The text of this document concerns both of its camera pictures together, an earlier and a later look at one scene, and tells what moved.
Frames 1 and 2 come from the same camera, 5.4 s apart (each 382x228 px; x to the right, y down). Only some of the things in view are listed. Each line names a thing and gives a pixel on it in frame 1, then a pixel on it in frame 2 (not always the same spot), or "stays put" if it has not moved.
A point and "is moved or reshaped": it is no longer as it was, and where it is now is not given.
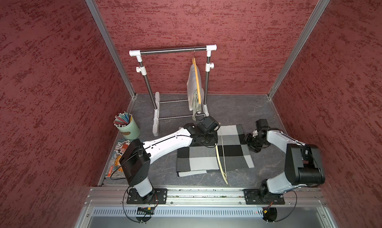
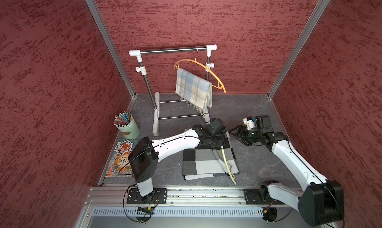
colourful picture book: (115, 169) stays put
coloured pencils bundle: (122, 119) stays put
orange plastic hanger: (194, 62) -> (176, 65)
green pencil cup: (131, 131) stays put
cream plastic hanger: (224, 173) -> (232, 175)
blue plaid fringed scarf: (194, 105) is moved or reshaped
